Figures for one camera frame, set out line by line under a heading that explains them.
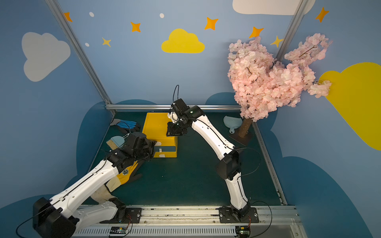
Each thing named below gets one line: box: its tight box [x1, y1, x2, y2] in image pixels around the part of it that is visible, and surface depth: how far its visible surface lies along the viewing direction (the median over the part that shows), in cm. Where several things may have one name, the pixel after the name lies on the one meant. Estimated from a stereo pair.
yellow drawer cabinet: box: [141, 112, 179, 159], surface depth 86 cm
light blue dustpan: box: [223, 115, 243, 134], surface depth 117 cm
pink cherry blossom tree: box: [227, 33, 332, 138], surface depth 67 cm
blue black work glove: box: [109, 119, 141, 134], surface depth 113 cm
